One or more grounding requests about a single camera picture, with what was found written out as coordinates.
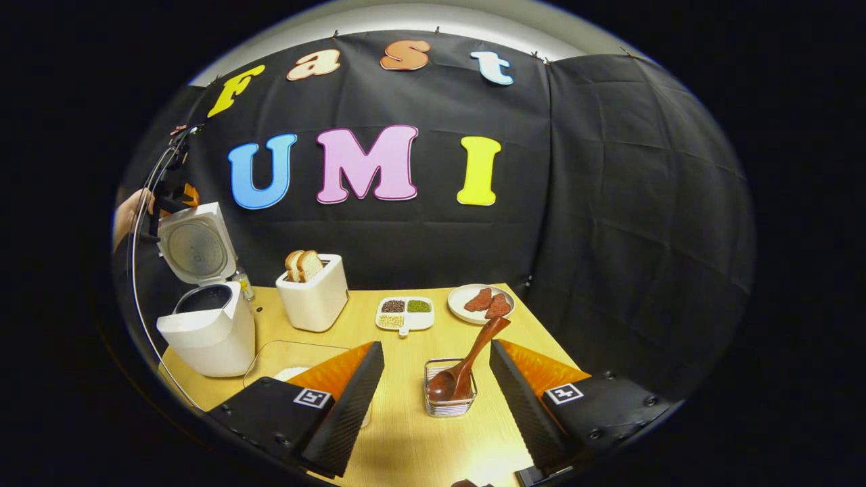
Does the white rice cooker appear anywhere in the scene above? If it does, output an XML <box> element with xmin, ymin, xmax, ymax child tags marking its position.
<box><xmin>156</xmin><ymin>202</ymin><xmax>256</xmax><ymax>377</ymax></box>

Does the clear glass container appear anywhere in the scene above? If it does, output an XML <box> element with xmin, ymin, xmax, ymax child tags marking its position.
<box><xmin>243</xmin><ymin>340</ymin><xmax>373</xmax><ymax>428</ymax></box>

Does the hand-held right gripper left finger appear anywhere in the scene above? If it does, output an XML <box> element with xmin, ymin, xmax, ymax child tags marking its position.
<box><xmin>206</xmin><ymin>340</ymin><xmax>386</xmax><ymax>478</ymax></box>

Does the brown wooden spoon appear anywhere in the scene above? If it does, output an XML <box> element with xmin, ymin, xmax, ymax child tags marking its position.
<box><xmin>428</xmin><ymin>316</ymin><xmax>511</xmax><ymax>402</ymax></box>

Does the white divided grain dish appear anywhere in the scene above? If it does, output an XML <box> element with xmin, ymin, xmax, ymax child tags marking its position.
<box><xmin>375</xmin><ymin>296</ymin><xmax>436</xmax><ymax>337</ymax></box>

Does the grey cable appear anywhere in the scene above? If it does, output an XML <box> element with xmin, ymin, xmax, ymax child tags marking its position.
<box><xmin>131</xmin><ymin>145</ymin><xmax>204</xmax><ymax>411</ymax></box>

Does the small glass bottle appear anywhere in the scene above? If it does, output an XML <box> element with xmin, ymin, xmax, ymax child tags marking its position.
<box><xmin>232</xmin><ymin>265</ymin><xmax>256</xmax><ymax>303</ymax></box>

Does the white toaster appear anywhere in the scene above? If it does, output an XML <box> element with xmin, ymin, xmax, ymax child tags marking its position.
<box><xmin>275</xmin><ymin>254</ymin><xmax>350</xmax><ymax>333</ymax></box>

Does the black backdrop cloth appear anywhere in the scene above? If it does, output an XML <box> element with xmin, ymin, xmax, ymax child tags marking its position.
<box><xmin>112</xmin><ymin>30</ymin><xmax>755</xmax><ymax>400</ymax></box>

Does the white round plate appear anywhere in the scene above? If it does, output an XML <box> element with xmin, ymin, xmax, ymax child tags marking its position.
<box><xmin>447</xmin><ymin>283</ymin><xmax>516</xmax><ymax>325</ymax></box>

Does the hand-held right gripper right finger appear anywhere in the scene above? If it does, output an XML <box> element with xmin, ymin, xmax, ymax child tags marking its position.
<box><xmin>488</xmin><ymin>338</ymin><xmax>681</xmax><ymax>474</ymax></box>

